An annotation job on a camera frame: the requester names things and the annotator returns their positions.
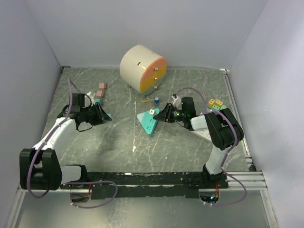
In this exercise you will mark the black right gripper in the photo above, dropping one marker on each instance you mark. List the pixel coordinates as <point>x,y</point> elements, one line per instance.
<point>166,115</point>

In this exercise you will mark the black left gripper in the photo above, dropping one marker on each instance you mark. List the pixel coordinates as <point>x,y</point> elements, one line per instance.
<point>101,117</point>

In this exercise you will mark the teal plug block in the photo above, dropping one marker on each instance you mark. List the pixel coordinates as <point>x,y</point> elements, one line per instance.
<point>99,101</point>

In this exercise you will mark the teal triangular socket board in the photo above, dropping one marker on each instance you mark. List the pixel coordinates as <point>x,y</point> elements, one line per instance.
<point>147,121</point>

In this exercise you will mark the pink plug block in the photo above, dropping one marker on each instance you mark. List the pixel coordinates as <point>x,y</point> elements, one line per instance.
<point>103,86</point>
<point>100,93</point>

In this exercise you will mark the white triangular socket board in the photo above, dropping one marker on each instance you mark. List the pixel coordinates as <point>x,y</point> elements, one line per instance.
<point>203,133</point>

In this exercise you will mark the blue round socket board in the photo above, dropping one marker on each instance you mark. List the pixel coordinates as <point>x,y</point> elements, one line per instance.
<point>215,105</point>

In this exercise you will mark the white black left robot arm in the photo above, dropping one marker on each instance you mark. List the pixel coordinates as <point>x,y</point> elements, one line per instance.
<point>39,168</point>

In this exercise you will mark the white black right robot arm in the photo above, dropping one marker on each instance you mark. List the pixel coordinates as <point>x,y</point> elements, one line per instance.
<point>224,130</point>

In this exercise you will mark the round beige drawer cabinet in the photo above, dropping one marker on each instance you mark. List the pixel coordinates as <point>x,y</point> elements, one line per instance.
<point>143,69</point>

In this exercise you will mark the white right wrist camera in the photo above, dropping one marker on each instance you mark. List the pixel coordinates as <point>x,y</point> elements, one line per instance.
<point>176,100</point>

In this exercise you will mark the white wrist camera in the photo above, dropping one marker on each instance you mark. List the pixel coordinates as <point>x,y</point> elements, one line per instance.
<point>91,94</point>
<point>176,100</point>

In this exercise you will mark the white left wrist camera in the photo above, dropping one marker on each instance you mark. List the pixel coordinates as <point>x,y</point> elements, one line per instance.
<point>91,94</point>

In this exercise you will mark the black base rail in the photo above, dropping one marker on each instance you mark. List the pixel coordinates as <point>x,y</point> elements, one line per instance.
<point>161,184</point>

